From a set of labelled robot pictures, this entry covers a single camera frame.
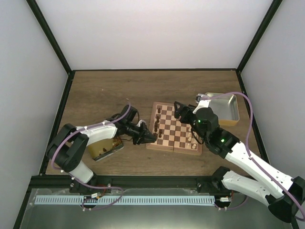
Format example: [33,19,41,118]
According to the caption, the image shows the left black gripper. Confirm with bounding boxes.
[125,122,156,145]

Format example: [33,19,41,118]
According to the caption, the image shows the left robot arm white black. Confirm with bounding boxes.
[45,104,157,193]

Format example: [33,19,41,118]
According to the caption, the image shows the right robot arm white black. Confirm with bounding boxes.
[174,101,305,223]

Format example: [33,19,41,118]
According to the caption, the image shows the wooden chess board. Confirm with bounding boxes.
[146,102,203,156]

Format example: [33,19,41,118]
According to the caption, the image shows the row of white chess pieces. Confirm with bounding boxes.
[185,127,198,151]

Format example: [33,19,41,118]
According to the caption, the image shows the gold tin with dark pieces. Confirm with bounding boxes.
[87,137,124,162]

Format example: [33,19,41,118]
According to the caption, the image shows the silver tin yellow rim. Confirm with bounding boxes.
[209,94,240,126]

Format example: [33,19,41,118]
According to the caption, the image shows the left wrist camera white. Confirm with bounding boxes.
[136,120,147,128]

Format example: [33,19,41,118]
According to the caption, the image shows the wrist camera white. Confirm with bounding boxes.
[193,94,211,114]
[136,120,147,128]

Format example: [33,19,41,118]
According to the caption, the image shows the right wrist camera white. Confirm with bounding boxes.
[193,94,211,114]

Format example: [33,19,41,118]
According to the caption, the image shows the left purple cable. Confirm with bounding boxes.
[51,102,132,212]

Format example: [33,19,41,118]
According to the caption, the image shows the purple cable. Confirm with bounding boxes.
[51,102,132,212]
[200,92,305,221]

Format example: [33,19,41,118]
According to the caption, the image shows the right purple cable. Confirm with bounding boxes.
[200,92,305,221]

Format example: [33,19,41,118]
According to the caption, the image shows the light blue cable duct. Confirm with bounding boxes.
[34,195,215,206]

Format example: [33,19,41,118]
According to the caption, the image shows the black aluminium frame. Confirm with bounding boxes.
[14,0,282,229]

